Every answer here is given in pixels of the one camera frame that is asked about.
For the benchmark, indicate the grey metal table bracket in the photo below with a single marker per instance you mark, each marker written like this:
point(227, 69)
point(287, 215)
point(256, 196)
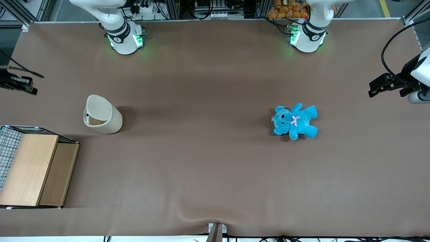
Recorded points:
point(217, 232)

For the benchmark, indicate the light wooden shelf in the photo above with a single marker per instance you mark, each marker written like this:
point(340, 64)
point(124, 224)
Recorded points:
point(37, 171)

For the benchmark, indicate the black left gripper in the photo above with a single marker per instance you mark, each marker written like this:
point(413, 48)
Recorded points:
point(404, 78)

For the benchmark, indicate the white power strip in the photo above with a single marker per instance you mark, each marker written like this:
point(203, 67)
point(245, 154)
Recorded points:
point(144, 7)

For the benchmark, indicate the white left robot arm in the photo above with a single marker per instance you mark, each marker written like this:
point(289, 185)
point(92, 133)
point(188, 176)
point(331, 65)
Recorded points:
point(310, 33)

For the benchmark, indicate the white lidded trash can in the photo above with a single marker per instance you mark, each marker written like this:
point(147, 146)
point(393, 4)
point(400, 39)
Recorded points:
point(104, 117)

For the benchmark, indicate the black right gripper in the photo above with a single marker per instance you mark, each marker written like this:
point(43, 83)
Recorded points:
point(7, 82)

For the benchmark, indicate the brown table cover cloth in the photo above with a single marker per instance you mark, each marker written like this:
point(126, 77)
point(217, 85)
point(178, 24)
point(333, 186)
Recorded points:
point(215, 161)

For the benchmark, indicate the blue teddy bear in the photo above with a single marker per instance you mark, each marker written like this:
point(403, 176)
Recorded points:
point(295, 121)

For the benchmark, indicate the orange plush toy pile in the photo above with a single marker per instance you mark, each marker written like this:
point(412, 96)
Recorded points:
point(289, 9)

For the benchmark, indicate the aluminium frame post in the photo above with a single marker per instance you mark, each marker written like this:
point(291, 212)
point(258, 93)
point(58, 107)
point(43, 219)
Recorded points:
point(416, 13)
point(23, 13)

